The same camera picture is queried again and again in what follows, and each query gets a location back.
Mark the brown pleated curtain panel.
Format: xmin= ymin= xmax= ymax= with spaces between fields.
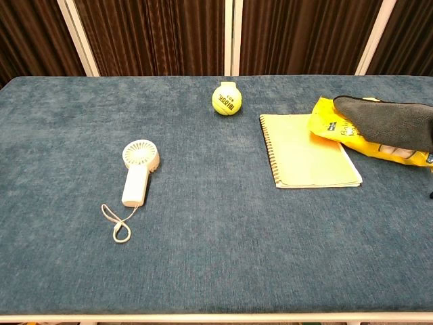
xmin=74 ymin=0 xmax=226 ymax=77
xmin=240 ymin=0 xmax=385 ymax=77
xmin=367 ymin=0 xmax=433 ymax=77
xmin=0 ymin=0 xmax=86 ymax=89

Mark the white handheld fan with lanyard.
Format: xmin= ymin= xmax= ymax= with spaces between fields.
xmin=100 ymin=139 xmax=160 ymax=244

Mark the blue fabric table cover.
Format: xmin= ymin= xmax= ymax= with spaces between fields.
xmin=0 ymin=74 xmax=433 ymax=316

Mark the yellow spiral notebook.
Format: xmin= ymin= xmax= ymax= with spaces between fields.
xmin=259 ymin=113 xmax=363 ymax=190

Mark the white partition post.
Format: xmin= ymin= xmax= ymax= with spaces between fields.
xmin=223 ymin=0 xmax=242 ymax=77
xmin=56 ymin=0 xmax=101 ymax=78
xmin=354 ymin=0 xmax=398 ymax=77

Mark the dark grey cloth pouch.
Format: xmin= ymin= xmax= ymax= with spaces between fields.
xmin=333 ymin=95 xmax=433 ymax=153

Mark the yellow plastic snack bag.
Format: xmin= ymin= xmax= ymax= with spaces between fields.
xmin=307 ymin=96 xmax=433 ymax=167

